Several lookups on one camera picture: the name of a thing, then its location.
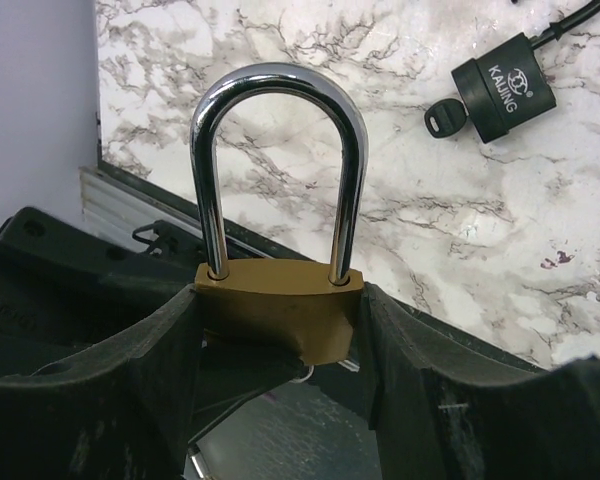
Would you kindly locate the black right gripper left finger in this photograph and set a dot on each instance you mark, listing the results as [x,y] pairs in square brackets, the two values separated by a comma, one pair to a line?
[120,409]

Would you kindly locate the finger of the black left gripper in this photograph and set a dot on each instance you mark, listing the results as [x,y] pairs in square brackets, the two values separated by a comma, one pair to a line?
[63,290]

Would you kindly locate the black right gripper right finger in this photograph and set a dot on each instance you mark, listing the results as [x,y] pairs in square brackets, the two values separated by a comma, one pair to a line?
[441,410]

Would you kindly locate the brass padlock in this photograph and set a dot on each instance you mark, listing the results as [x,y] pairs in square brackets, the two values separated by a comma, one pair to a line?
[281,78]

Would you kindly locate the black-headed key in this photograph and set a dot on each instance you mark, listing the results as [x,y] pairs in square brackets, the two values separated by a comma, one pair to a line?
[445,118]

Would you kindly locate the black padlock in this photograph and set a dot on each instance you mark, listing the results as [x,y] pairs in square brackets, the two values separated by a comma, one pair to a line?
[506,86]

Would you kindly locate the small silver key set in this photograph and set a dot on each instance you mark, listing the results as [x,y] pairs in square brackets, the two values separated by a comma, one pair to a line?
[308,429]

